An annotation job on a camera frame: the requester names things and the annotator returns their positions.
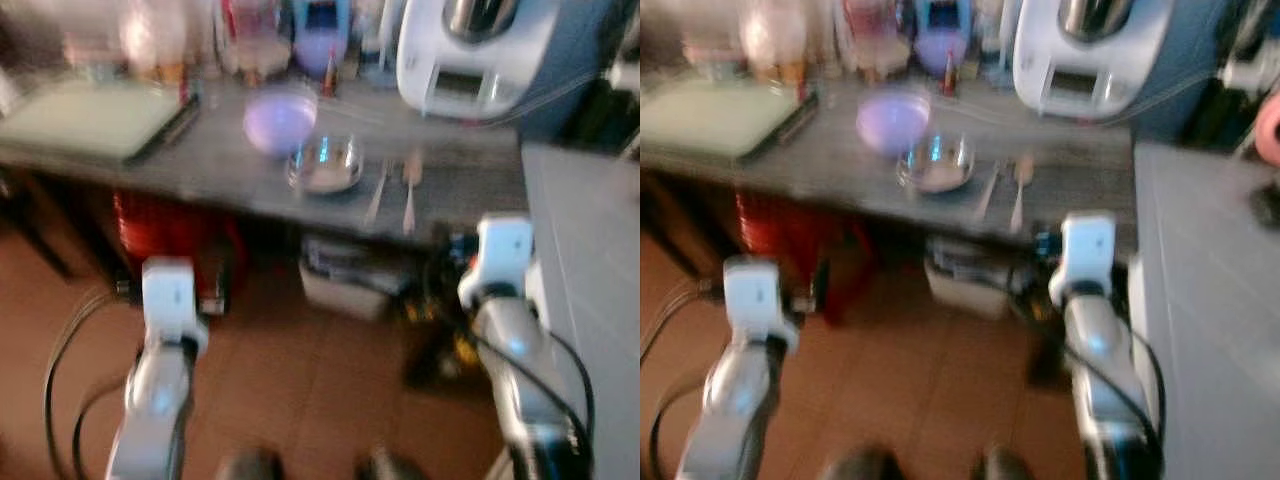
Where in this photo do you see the red container under table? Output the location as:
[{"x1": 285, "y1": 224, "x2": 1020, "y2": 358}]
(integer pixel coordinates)
[
  {"x1": 733, "y1": 188, "x2": 856, "y2": 303},
  {"x1": 110, "y1": 188, "x2": 243, "y2": 303}
]

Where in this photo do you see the white box under table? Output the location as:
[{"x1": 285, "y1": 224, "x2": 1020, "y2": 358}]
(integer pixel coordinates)
[
  {"x1": 298, "y1": 234, "x2": 403, "y2": 323},
  {"x1": 923, "y1": 234, "x2": 1013, "y2": 323}
]

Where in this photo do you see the metal spoon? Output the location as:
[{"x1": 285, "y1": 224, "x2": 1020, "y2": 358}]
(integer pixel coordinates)
[
  {"x1": 401, "y1": 153, "x2": 424, "y2": 237},
  {"x1": 1009, "y1": 153, "x2": 1035, "y2": 237}
]

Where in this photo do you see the white cabinet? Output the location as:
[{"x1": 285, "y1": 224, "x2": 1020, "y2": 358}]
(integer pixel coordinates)
[
  {"x1": 519, "y1": 140, "x2": 641, "y2": 480},
  {"x1": 1130, "y1": 140, "x2": 1280, "y2": 480}
]

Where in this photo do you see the clear glass bowl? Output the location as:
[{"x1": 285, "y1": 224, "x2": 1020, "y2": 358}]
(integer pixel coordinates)
[
  {"x1": 896, "y1": 134, "x2": 977, "y2": 195},
  {"x1": 286, "y1": 134, "x2": 365, "y2": 195}
]

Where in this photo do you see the pale green tray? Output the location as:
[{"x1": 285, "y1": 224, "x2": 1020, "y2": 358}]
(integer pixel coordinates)
[
  {"x1": 640, "y1": 78, "x2": 823, "y2": 168},
  {"x1": 0, "y1": 78, "x2": 203, "y2": 168}
]

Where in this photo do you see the white kitchen food processor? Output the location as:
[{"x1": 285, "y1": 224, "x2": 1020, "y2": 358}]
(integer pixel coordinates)
[
  {"x1": 1011, "y1": 0, "x2": 1219, "y2": 125},
  {"x1": 396, "y1": 0, "x2": 603, "y2": 127}
]

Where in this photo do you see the purple bowl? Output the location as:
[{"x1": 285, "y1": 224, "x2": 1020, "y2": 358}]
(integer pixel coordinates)
[
  {"x1": 855, "y1": 84, "x2": 934, "y2": 159},
  {"x1": 243, "y1": 84, "x2": 320, "y2": 159}
]

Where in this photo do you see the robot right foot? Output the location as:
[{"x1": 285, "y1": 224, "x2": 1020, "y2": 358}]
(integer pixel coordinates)
[
  {"x1": 358, "y1": 449, "x2": 427, "y2": 480},
  {"x1": 974, "y1": 449, "x2": 1037, "y2": 480}
]

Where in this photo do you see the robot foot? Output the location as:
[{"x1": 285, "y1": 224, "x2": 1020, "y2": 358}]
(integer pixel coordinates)
[
  {"x1": 974, "y1": 449, "x2": 1037, "y2": 480},
  {"x1": 358, "y1": 449, "x2": 427, "y2": 480},
  {"x1": 214, "y1": 449, "x2": 287, "y2": 480}
]

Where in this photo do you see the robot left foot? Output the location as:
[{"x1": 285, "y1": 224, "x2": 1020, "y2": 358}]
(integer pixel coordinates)
[{"x1": 214, "y1": 449, "x2": 287, "y2": 480}]

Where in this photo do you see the blue container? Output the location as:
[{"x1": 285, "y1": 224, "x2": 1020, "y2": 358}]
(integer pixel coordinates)
[
  {"x1": 912, "y1": 0, "x2": 973, "y2": 81},
  {"x1": 291, "y1": 0, "x2": 352, "y2": 81}
]

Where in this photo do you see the pale jar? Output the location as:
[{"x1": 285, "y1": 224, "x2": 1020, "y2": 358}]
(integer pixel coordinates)
[
  {"x1": 119, "y1": 0, "x2": 192, "y2": 83},
  {"x1": 742, "y1": 0, "x2": 813, "y2": 83}
]

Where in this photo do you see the pink round object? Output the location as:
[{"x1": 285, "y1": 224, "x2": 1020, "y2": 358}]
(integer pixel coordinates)
[{"x1": 1254, "y1": 90, "x2": 1280, "y2": 167}]

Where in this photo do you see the red and white container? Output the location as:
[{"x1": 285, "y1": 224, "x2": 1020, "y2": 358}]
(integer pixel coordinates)
[
  {"x1": 842, "y1": 0, "x2": 913, "y2": 81},
  {"x1": 221, "y1": 0, "x2": 292, "y2": 81}
]

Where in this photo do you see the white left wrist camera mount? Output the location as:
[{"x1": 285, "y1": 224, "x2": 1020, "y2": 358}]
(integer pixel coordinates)
[
  {"x1": 721, "y1": 257, "x2": 800, "y2": 353},
  {"x1": 140, "y1": 257, "x2": 210, "y2": 353}
]

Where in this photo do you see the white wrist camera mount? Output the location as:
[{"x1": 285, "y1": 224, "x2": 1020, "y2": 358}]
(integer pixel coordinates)
[
  {"x1": 1047, "y1": 211, "x2": 1118, "y2": 307},
  {"x1": 457, "y1": 214, "x2": 536, "y2": 308},
  {"x1": 721, "y1": 257, "x2": 800, "y2": 353},
  {"x1": 140, "y1": 257, "x2": 210, "y2": 353}
]

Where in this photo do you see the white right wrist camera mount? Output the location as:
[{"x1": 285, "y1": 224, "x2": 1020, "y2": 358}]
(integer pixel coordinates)
[
  {"x1": 457, "y1": 214, "x2": 536, "y2": 308},
  {"x1": 1047, "y1": 211, "x2": 1118, "y2": 307}
]

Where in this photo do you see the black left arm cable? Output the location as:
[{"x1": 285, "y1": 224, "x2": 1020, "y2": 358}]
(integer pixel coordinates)
[
  {"x1": 43, "y1": 286, "x2": 143, "y2": 480},
  {"x1": 648, "y1": 286, "x2": 725, "y2": 480}
]

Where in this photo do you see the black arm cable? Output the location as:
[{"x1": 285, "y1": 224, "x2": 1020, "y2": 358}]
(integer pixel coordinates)
[
  {"x1": 648, "y1": 286, "x2": 725, "y2": 480},
  {"x1": 43, "y1": 286, "x2": 143, "y2": 480},
  {"x1": 470, "y1": 326, "x2": 597, "y2": 475},
  {"x1": 1062, "y1": 330, "x2": 1169, "y2": 471}
]

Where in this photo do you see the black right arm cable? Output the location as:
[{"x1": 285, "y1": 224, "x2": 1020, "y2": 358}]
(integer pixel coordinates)
[
  {"x1": 1062, "y1": 330, "x2": 1169, "y2": 471},
  {"x1": 470, "y1": 326, "x2": 597, "y2": 475}
]

